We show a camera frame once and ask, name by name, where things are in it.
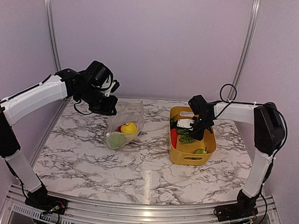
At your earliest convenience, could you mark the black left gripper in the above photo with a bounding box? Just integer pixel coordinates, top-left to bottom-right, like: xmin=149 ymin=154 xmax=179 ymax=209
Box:
xmin=75 ymin=84 xmax=118 ymax=115

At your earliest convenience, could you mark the green grapes toy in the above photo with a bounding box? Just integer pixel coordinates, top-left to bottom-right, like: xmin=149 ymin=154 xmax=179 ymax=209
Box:
xmin=179 ymin=135 xmax=194 ymax=144

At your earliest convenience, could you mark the green pear toy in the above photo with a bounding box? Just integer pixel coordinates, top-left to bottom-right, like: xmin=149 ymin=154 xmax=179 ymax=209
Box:
xmin=194 ymin=148 xmax=208 ymax=155

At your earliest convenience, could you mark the green bitter gourd toy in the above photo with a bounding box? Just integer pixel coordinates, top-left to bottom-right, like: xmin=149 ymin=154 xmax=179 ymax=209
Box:
xmin=176 ymin=128 xmax=189 ymax=135

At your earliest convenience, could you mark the orange carrot toy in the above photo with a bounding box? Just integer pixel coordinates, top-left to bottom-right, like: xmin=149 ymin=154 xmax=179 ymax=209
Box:
xmin=170 ymin=115 xmax=178 ymax=149

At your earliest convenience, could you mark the clear zip top bag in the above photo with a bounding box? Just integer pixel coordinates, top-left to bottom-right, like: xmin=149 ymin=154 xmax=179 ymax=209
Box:
xmin=105 ymin=100 xmax=145 ymax=149

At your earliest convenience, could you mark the green apple toy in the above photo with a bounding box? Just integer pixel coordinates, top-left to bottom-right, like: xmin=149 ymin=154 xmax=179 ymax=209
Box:
xmin=105 ymin=132 xmax=127 ymax=149

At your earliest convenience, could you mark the yellow lemon toy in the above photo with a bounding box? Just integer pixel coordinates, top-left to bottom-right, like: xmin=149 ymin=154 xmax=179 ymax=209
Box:
xmin=122 ymin=122 xmax=137 ymax=135

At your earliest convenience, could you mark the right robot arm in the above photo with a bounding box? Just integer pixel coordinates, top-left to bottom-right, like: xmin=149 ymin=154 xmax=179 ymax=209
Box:
xmin=188 ymin=95 xmax=287 ymax=218

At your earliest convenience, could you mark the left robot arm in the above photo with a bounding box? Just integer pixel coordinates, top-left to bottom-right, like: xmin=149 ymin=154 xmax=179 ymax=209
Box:
xmin=0 ymin=61 xmax=120 ymax=209

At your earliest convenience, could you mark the yellow plastic basket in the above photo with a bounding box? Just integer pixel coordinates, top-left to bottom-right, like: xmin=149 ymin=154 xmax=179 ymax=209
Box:
xmin=169 ymin=106 xmax=217 ymax=166

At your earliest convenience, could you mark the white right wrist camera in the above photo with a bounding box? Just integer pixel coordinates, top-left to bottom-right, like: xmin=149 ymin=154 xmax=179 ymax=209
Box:
xmin=176 ymin=118 xmax=194 ymax=131

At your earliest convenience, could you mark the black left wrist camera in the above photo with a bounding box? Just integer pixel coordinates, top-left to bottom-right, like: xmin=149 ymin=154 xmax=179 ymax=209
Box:
xmin=85 ymin=61 xmax=120 ymax=96

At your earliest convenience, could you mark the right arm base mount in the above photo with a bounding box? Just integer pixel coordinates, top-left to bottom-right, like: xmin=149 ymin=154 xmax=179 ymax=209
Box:
xmin=213 ymin=203 xmax=258 ymax=222

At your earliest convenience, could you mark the right aluminium frame post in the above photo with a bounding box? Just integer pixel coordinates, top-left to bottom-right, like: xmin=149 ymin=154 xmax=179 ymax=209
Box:
xmin=233 ymin=0 xmax=261 ymax=87

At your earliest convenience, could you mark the aluminium frame post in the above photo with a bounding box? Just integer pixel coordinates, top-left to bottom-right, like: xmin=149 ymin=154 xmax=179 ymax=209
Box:
xmin=233 ymin=0 xmax=261 ymax=87
xmin=44 ymin=0 xmax=61 ymax=71

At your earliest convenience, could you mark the left aluminium frame post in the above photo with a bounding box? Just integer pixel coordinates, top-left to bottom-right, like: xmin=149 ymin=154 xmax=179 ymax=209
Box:
xmin=44 ymin=0 xmax=61 ymax=71

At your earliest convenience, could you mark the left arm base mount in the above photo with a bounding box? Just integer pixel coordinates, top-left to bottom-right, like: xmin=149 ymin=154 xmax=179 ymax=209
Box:
xmin=25 ymin=196 xmax=68 ymax=215

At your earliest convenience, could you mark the aluminium front rail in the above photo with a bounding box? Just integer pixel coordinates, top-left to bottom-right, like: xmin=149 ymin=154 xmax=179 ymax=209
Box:
xmin=0 ymin=184 xmax=281 ymax=224

